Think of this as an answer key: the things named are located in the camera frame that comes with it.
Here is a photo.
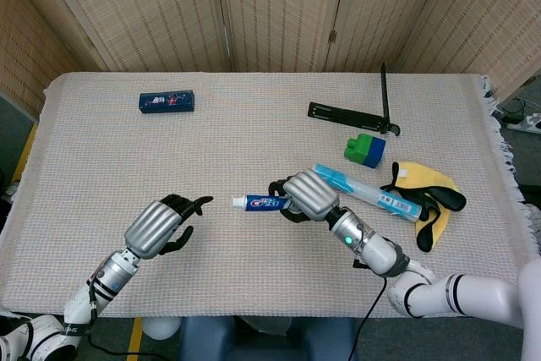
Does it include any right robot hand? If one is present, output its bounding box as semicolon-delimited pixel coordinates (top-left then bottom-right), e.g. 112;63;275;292
268;171;342;225

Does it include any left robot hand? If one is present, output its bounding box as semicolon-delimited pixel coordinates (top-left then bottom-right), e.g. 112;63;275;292
123;194;215;260

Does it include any blue white toothpaste tube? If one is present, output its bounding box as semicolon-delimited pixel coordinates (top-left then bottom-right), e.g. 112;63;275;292
231;194;292;212

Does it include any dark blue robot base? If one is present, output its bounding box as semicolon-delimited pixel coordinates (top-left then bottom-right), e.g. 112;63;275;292
180;317;358;361

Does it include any blue white wrapped roll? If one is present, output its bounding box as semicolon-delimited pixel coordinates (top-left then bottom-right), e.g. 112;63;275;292
313;162;424;222

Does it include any green and blue toy block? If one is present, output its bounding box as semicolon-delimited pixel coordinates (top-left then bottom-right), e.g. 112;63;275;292
342;134;387;169

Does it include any white woven tablecloth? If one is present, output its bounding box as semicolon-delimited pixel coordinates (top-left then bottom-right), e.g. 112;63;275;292
0;71;541;320

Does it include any black folding stand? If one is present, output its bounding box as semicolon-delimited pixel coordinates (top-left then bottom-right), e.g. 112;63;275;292
307;62;402;137

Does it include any white ball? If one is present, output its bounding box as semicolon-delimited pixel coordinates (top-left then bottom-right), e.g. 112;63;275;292
142;317;182;341

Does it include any yellow and black glove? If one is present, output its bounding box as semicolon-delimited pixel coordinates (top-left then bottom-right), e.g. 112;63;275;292
379;161;467;254

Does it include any dark blue carton box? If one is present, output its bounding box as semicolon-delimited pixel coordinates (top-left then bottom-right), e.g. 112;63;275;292
138;90;196;115

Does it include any wicker folding screen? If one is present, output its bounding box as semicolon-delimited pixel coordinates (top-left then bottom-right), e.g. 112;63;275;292
0;0;541;121

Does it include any white power strip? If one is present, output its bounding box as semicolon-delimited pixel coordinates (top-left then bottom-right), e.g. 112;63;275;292
505;112;541;134

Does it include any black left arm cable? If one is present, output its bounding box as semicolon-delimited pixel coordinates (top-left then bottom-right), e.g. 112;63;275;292
85;278;170;357

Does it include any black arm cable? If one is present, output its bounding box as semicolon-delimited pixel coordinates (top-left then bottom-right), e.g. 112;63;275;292
349;258;389;361
85;278;170;357

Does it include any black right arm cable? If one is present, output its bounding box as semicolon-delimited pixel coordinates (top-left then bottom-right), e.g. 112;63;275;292
349;258;389;361

